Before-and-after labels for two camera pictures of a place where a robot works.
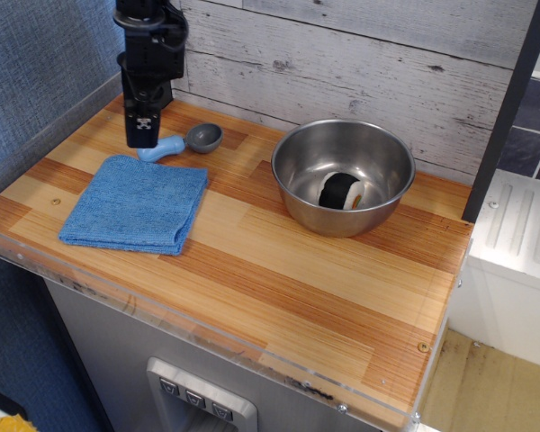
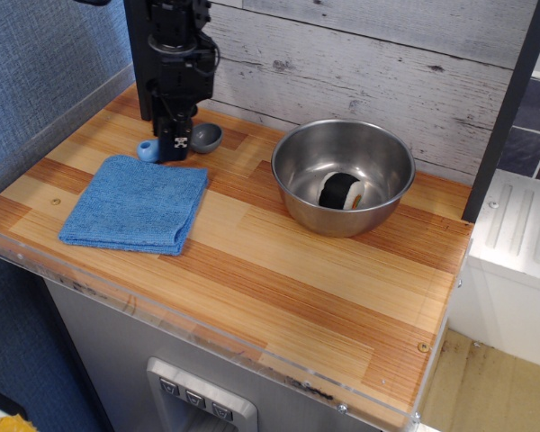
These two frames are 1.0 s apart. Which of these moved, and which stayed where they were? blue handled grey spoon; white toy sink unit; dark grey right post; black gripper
Moved: black gripper
Stayed: dark grey right post; white toy sink unit; blue handled grey spoon
